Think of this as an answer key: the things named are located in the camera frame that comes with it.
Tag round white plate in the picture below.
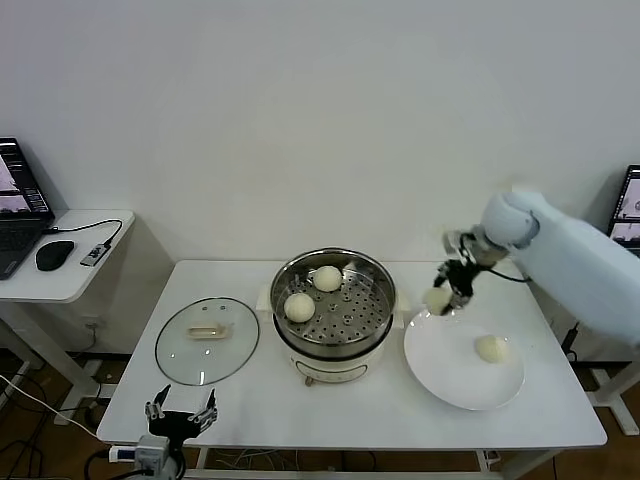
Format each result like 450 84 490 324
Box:
403 307 526 412

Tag thin white cable bundle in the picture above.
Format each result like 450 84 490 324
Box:
214 449 301 466

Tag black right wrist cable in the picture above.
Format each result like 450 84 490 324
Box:
487 269 531 284

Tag white floor cable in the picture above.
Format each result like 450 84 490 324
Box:
0 374 131 454

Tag stainless steel steamer basket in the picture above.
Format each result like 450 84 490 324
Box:
255 247 409 351

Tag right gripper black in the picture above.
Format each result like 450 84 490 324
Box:
433 259 484 316

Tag black laptop power cable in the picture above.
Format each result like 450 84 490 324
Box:
561 322 582 362

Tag black laptop with pale screen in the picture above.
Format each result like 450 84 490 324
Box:
607 164 640 259

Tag white steamed baozi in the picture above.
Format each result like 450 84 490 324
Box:
312 265 344 294
283 292 317 324
423 288 451 317
473 334 511 365

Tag black laptop with dark screen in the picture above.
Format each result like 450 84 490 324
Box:
0 137 55 281

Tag black dongle cable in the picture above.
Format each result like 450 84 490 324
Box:
45 218 124 249

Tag white main table frame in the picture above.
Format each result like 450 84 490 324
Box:
184 446 566 480

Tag small grey usb dongle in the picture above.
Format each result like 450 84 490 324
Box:
79 243 112 267

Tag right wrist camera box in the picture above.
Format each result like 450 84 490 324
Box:
442 228 474 259

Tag black computer mouse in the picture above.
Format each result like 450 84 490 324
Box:
34 240 75 272

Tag white side table with mouse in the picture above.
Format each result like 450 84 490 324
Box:
0 208 176 426

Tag round glass pot lid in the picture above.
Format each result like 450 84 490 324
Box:
153 297 261 387

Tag black floor cables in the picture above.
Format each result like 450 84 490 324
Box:
0 369 57 480

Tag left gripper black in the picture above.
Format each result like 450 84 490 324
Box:
144 383 220 441

